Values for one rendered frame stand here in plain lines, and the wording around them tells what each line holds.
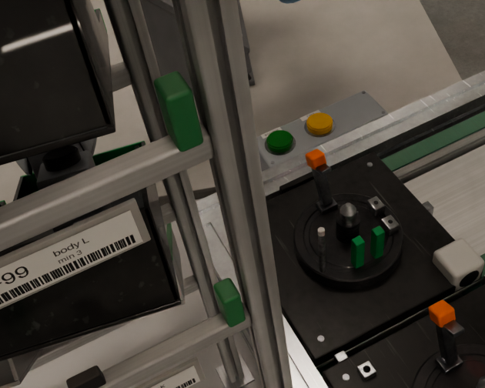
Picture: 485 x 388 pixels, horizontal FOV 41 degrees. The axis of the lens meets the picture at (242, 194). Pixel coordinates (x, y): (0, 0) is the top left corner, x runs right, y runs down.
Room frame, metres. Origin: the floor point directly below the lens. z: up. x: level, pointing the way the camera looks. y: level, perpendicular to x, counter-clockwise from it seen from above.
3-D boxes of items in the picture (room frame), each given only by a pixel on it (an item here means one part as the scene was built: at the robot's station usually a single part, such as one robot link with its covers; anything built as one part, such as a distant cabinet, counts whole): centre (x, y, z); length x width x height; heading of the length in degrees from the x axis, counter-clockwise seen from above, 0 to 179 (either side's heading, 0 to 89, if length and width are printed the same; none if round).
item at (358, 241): (0.43, -0.12, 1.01); 0.01 x 0.01 x 0.05; 18
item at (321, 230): (0.43, -0.08, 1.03); 0.01 x 0.01 x 0.08
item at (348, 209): (0.47, -0.12, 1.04); 0.02 x 0.02 x 0.03
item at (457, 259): (0.41, -0.25, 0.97); 0.05 x 0.05 x 0.04; 18
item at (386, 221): (0.47, -0.18, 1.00); 0.02 x 0.01 x 0.02; 18
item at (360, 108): (0.70, -0.14, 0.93); 0.21 x 0.07 x 0.06; 108
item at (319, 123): (0.70, -0.14, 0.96); 0.04 x 0.04 x 0.02
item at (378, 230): (0.44, -0.15, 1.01); 0.01 x 0.01 x 0.05; 18
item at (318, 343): (0.47, -0.12, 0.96); 0.24 x 0.24 x 0.02; 18
